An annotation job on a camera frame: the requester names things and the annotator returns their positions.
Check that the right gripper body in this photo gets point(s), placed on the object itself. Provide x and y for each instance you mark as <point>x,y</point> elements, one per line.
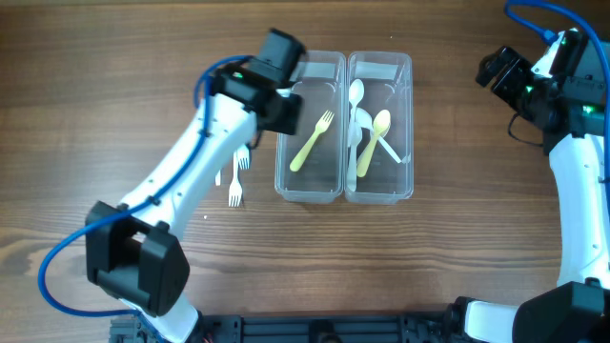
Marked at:
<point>520,88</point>

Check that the yellow plastic spoon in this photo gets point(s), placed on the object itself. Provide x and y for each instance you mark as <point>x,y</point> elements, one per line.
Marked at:
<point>380,125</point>

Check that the white plastic spoon thick handle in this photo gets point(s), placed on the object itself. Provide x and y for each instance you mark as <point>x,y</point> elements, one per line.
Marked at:
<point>355,136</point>

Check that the light blue plastic fork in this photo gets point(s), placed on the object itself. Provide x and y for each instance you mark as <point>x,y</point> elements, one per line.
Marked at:
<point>243,157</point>

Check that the left clear plastic container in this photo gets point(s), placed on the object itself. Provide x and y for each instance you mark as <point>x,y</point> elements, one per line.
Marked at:
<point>320,80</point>

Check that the clear plastic container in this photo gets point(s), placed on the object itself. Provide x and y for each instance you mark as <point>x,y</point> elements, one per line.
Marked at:
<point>388,85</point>
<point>320,80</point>

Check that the yellow plastic fork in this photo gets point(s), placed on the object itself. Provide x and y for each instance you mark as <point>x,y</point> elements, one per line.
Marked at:
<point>321,126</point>

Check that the white plastic spoon long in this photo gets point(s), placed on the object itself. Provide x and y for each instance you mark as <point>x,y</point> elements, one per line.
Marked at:
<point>365,120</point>

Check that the right clear plastic container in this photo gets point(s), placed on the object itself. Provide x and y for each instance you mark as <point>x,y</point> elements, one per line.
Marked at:
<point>388,85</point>

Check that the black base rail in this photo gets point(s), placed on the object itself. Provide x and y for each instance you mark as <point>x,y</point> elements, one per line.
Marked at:
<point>405,328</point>

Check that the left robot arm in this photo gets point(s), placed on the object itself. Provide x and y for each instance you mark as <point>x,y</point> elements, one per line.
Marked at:
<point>133,250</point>

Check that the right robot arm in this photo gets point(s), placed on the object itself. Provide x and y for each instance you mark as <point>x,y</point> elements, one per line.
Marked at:
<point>577,309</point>

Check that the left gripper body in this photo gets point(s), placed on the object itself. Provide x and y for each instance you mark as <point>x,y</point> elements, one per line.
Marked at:
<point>290,114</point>

